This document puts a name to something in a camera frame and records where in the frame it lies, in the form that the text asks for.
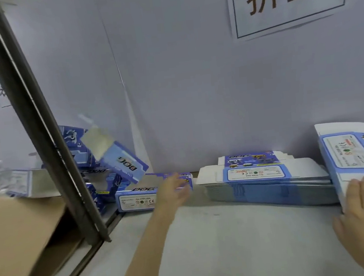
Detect person's left hand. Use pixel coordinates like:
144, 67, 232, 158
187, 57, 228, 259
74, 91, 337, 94
149, 172, 196, 228

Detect blue dog-print cardboard box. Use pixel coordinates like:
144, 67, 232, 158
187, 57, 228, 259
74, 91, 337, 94
112, 168, 196, 215
79, 120, 151, 190

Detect stack of boxes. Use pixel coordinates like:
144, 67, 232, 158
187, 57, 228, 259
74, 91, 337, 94
194, 143, 340, 219
313, 118, 364, 211

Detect pile of blue boxes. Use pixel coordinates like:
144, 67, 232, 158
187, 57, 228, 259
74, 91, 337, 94
55, 117, 133, 219

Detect person's left forearm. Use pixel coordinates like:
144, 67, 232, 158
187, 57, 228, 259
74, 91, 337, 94
103, 212, 180, 276

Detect brown cardboard sheet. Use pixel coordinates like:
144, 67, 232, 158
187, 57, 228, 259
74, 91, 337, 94
0, 188, 76, 276

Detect white paper wall sign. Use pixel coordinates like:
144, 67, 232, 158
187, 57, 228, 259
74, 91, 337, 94
227, 0, 358, 44

